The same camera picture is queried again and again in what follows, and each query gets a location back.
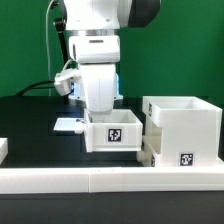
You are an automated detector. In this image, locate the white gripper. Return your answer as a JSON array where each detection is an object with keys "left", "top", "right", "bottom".
[{"left": 80, "top": 64, "right": 116, "bottom": 114}]

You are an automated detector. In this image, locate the white front drawer with knob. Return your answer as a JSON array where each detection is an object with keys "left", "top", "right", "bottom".
[{"left": 135, "top": 134, "right": 162, "bottom": 168}]

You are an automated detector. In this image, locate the white drawer cabinet box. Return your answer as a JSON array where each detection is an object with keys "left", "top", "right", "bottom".
[{"left": 142, "top": 96, "right": 222, "bottom": 167}]

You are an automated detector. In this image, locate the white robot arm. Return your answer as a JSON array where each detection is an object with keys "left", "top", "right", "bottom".
[{"left": 60, "top": 0, "right": 161, "bottom": 114}]

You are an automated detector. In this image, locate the marker tag sheet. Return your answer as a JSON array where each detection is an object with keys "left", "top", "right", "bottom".
[{"left": 54, "top": 118, "right": 84, "bottom": 133}]

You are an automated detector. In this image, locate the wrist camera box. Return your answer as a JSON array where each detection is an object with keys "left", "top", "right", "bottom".
[{"left": 54, "top": 68, "right": 81, "bottom": 96}]

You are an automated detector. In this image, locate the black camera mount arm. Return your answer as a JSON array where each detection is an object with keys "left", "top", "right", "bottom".
[{"left": 53, "top": 18, "right": 68, "bottom": 64}]

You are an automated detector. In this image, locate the black cable bundle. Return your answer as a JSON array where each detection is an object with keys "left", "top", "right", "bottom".
[{"left": 14, "top": 79, "right": 58, "bottom": 98}]

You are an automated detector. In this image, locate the white left rail wall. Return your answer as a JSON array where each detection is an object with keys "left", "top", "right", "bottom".
[{"left": 0, "top": 138, "right": 8, "bottom": 165}]

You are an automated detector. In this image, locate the white rail wall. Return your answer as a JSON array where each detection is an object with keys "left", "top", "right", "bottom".
[
  {"left": 0, "top": 166, "right": 224, "bottom": 194},
  {"left": 0, "top": 138, "right": 8, "bottom": 165}
]

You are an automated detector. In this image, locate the white front rail wall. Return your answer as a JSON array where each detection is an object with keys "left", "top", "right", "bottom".
[{"left": 0, "top": 166, "right": 224, "bottom": 194}]

